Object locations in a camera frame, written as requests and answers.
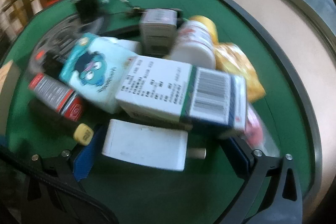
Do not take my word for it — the white box with barcode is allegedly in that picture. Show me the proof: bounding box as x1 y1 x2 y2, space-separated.
115 55 248 139

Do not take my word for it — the white rectangular adapter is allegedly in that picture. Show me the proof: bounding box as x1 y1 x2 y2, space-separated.
102 119 206 171

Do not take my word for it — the white bottle with yellow cap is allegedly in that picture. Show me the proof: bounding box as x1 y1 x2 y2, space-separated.
165 15 218 69

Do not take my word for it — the red and grey tube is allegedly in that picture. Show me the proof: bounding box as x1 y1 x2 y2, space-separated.
28 73 84 119

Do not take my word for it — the yellow snack packet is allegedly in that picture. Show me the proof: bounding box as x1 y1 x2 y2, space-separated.
214 42 266 103

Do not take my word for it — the cardboard box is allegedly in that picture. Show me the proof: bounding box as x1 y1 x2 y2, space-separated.
0 60 13 93

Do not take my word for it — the black cable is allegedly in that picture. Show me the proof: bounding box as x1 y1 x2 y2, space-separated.
0 145 120 224

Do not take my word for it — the small yellow block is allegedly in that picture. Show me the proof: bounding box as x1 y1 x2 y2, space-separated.
73 123 94 146

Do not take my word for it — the small grey box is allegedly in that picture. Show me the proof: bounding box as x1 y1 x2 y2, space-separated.
139 9 177 56

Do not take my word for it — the black electric motor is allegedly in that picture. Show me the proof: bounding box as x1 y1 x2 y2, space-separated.
75 0 101 24

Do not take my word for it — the grey round table centre panel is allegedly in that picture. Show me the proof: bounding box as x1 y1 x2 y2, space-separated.
30 13 142 77

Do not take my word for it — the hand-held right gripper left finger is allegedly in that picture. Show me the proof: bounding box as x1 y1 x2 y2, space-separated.
28 123 108 203

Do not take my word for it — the pink clear packet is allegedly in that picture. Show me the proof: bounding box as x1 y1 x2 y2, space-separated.
244 103 265 151

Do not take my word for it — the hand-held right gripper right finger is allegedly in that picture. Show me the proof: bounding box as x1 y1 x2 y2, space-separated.
223 135 305 224

